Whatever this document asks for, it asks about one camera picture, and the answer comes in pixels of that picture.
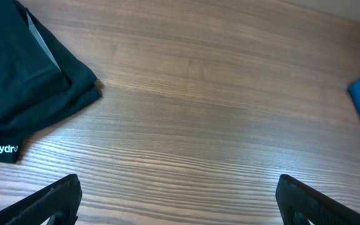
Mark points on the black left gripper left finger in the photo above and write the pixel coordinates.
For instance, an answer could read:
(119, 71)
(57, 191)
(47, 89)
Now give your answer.
(57, 204)

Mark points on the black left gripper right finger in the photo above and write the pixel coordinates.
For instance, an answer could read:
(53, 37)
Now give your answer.
(298, 203)

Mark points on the black shorts white lining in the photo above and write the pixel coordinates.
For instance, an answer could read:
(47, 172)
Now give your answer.
(41, 81)

